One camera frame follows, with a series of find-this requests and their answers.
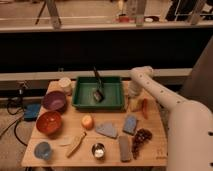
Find black spatula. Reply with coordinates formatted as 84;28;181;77
93;68;105;103

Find red bowl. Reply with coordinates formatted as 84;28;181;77
36;111;62;135

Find grey blue triangular sponge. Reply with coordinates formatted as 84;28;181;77
95;122;118;139

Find apple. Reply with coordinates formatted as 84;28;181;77
81;115;94;130

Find small metal cup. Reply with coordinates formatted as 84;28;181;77
92;143;105;159

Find purple bowl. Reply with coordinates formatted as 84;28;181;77
42;91;67;111

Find black cable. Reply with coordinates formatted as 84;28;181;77
0;96;28;147

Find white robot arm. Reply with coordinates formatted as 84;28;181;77
128;66;213;171

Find blue cup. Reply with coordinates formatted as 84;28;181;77
34;142;52;160

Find blue rectangular sponge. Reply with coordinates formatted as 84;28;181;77
122;115;137;135

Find grey brown long block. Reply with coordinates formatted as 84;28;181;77
118;136;131;162

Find blue box on floor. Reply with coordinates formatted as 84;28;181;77
24;104;41;121

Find white paper cup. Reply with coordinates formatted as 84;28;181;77
58;77;72;95

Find dark grape bunch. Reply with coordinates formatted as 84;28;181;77
131;129;152;159

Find wooden spoon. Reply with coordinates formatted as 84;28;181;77
66;132;87;158

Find beige plastic spoon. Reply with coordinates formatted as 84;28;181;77
59;138;74;146

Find green plastic tray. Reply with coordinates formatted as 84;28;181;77
72;76;124;110

